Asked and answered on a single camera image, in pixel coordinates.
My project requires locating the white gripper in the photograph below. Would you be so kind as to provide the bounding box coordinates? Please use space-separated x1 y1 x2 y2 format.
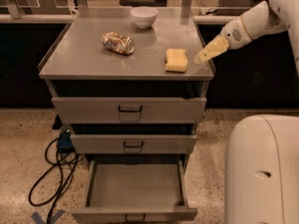
194 17 252 64

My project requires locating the yellow sponge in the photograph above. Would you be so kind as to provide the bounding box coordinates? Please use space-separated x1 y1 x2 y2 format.
164 49 188 73

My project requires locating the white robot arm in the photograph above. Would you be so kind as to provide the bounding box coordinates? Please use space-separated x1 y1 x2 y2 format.
194 0 299 224

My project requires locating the grey metal drawer cabinet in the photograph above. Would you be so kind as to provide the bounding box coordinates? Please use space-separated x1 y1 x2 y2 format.
36 7 217 173

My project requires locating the top grey drawer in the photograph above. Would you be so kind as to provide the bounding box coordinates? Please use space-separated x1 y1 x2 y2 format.
52 97 206 124

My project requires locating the middle grey drawer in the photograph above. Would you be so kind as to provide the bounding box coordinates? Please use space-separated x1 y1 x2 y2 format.
71 134 196 154

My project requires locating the bottom grey open drawer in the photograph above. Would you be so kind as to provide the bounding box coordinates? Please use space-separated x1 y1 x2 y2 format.
71 157 197 224

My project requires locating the white ceramic bowl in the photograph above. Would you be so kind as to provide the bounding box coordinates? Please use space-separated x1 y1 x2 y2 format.
131 7 158 29

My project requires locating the crushed aluminium can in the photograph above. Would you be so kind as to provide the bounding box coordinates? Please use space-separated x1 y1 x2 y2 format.
101 32 135 55

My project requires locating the blue power box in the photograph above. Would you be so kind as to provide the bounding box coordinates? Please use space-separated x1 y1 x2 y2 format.
57 132 74 152

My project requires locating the black cable on floor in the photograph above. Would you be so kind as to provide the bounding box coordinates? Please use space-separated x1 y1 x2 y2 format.
27 136 82 224

